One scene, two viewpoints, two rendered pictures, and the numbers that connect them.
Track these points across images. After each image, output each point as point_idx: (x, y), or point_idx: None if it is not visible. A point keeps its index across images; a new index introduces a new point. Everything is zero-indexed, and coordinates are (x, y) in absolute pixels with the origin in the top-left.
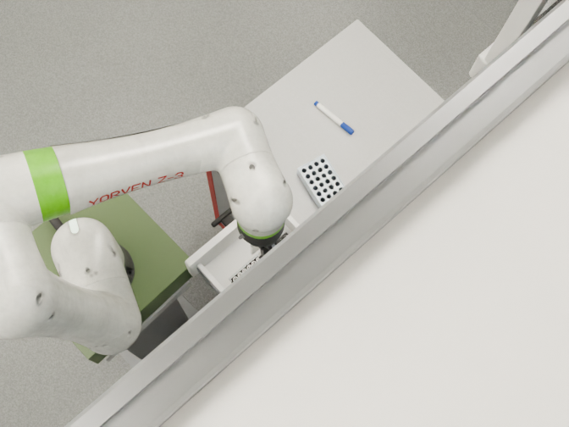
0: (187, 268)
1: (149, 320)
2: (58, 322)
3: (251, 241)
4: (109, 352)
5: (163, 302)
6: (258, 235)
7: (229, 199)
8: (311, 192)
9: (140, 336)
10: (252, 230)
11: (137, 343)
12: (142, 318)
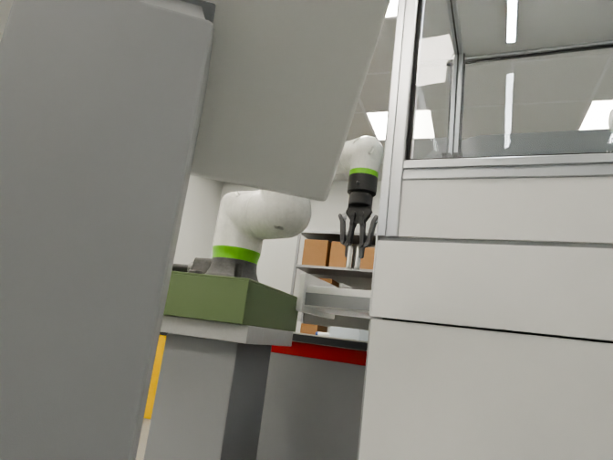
0: (297, 295)
1: (273, 331)
2: None
3: (365, 182)
4: (300, 198)
5: (280, 329)
6: (370, 165)
7: (351, 145)
8: (347, 332)
9: (234, 434)
10: (369, 153)
11: (227, 455)
12: (272, 313)
